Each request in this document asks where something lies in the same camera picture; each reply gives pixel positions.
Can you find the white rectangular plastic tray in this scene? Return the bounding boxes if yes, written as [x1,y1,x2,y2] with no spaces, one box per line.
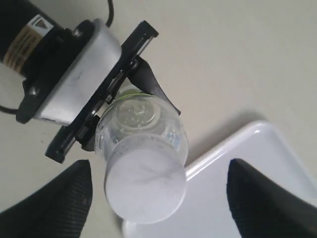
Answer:
[122,121,317,238]

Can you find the black cable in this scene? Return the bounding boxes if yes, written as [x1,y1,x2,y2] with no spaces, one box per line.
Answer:
[105,0,114,27]

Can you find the clear plastic drink bottle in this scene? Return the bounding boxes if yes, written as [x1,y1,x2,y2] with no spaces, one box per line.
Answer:
[95,93,189,174]

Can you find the white bottle cap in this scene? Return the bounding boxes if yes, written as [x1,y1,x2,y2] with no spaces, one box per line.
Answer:
[104,134,186,224]

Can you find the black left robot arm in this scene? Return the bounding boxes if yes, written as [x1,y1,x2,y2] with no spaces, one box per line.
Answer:
[0,0,167,163]

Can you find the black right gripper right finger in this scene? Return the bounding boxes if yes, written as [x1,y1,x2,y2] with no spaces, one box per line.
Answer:
[226,159,317,238]

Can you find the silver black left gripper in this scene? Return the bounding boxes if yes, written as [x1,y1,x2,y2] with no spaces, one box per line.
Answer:
[16,19,181,163]

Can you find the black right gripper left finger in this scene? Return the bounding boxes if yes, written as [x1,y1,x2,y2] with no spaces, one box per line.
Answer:
[0,160,93,238]

